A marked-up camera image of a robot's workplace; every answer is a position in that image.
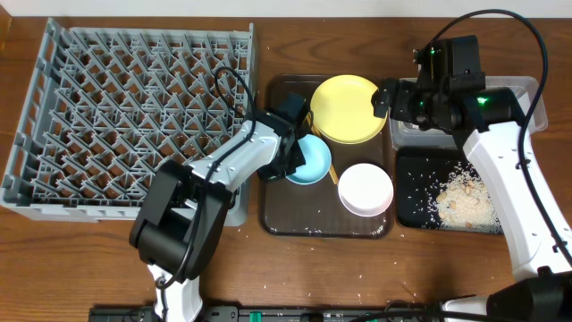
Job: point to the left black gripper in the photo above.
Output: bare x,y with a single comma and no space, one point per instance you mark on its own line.
291,157

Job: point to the rice and food scraps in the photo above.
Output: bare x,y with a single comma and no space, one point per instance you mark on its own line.
459,202

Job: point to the light blue bowl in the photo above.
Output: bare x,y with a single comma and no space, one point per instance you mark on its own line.
318,160

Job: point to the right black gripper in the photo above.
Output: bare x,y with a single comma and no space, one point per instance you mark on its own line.
403,92

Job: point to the wooden chopstick right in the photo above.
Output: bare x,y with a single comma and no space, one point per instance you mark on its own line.
316,132

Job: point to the dark brown serving tray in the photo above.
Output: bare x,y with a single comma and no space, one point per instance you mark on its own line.
315,210

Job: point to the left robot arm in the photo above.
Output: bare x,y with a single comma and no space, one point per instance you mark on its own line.
180,223

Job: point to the black waste tray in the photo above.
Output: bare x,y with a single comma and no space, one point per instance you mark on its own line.
413,169

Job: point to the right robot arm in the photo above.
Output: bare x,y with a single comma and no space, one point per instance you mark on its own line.
489,126

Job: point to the grey plastic dishwasher rack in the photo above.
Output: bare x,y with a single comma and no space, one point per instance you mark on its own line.
105,108

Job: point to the yellow round plate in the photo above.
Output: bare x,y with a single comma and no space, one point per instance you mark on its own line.
343,111

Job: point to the clear plastic waste bin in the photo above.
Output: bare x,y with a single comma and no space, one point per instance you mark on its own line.
524,88

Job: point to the white bowl with food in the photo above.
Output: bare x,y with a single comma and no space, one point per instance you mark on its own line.
365,190

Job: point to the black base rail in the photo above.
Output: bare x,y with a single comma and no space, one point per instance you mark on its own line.
234,314

